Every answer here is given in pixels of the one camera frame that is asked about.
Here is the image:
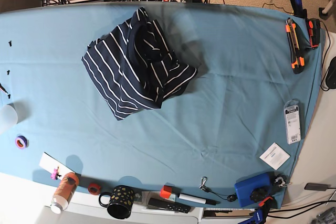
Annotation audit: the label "navy white striped t-shirt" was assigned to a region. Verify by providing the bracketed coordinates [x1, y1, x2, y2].
[81, 7, 198, 121]

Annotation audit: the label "teal table cloth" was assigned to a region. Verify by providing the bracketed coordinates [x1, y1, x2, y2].
[1, 2, 328, 195]

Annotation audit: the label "metal carabiner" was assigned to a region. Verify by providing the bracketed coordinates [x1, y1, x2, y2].
[199, 176, 208, 191]

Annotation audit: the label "red orange cube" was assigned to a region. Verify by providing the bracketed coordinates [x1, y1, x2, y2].
[160, 185, 172, 199]

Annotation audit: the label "white black marker pen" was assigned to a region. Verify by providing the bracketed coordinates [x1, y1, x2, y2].
[176, 194, 219, 206]

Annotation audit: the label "black remote control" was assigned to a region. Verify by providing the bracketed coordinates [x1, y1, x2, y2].
[148, 198, 191, 214]

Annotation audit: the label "black mug gold leaves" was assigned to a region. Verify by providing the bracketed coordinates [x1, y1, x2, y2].
[98, 185, 135, 220]

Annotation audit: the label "red tape roll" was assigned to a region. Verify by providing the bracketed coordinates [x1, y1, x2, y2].
[88, 183, 101, 195]

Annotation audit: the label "blue box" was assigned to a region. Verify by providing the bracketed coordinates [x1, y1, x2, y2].
[234, 172, 275, 207]

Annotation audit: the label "white square card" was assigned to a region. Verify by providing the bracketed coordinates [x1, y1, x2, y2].
[259, 143, 290, 170]

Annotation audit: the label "clear plastic blister pack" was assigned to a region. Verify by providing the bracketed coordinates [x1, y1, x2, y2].
[284, 99, 301, 145]

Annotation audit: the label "pink clip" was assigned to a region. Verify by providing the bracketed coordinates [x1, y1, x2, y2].
[50, 168, 58, 180]

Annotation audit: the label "white paper sheet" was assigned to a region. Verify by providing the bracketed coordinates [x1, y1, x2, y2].
[39, 152, 75, 179]

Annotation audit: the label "orange black utility knife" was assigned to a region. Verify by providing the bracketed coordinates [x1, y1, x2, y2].
[285, 18, 305, 74]

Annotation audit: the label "orange bottle white cap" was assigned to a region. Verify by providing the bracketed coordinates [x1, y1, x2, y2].
[50, 173, 79, 214]

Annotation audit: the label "blue clamp bottom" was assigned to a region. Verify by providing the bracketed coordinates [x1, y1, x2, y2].
[244, 196, 275, 224]

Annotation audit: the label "purple tape roll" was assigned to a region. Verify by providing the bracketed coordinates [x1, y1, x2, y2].
[15, 135, 28, 150]

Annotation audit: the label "translucent plastic cup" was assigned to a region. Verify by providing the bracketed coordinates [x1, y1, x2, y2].
[0, 104, 18, 134]

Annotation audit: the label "orange black tool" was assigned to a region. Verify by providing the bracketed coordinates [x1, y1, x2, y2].
[308, 18, 321, 49]

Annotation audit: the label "blue black clamp top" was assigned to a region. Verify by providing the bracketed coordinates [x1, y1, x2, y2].
[290, 0, 307, 19]

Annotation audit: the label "black round object right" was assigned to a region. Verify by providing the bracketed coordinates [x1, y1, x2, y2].
[325, 57, 336, 90]

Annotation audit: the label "black power adapter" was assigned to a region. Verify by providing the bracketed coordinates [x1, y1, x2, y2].
[304, 183, 329, 191]

